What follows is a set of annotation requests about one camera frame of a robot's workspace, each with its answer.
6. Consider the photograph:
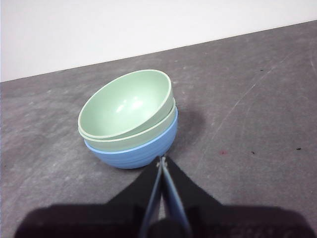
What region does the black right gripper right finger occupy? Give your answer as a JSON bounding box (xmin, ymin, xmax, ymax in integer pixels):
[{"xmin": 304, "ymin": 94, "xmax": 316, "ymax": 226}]
[{"xmin": 160, "ymin": 155, "xmax": 312, "ymax": 238}]

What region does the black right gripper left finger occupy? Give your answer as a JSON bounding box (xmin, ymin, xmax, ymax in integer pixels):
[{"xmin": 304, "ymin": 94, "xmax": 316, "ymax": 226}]
[{"xmin": 14, "ymin": 160, "xmax": 164, "ymax": 238}]

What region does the blue ribbed bowl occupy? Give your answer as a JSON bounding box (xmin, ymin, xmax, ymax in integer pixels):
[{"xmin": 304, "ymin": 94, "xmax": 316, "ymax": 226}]
[{"xmin": 84, "ymin": 108, "xmax": 179, "ymax": 170}]

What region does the green ribbed bowl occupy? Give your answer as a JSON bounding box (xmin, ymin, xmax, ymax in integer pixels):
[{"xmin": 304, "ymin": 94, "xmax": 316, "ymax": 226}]
[
  {"xmin": 78, "ymin": 98, "xmax": 177, "ymax": 152},
  {"xmin": 77, "ymin": 69, "xmax": 174, "ymax": 140}
]

